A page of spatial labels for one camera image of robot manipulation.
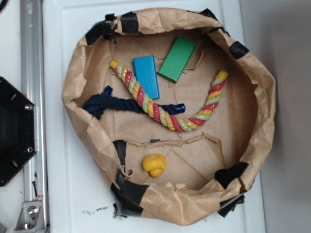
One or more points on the green wooden block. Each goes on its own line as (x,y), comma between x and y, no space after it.
(177,59)

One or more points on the yellow rubber duck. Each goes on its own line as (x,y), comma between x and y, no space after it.
(154,164)

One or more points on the white plastic tray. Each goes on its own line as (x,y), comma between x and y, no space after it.
(79,199)

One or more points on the blue wooden block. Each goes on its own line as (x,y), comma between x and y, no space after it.
(145,72)

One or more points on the brown paper bag bin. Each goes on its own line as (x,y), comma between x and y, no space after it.
(215,125)

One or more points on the metal corner bracket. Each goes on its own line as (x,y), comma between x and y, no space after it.
(31,218)

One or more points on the aluminium extrusion rail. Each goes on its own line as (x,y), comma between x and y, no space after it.
(32,82)

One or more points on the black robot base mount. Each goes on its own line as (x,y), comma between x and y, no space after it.
(17,131)

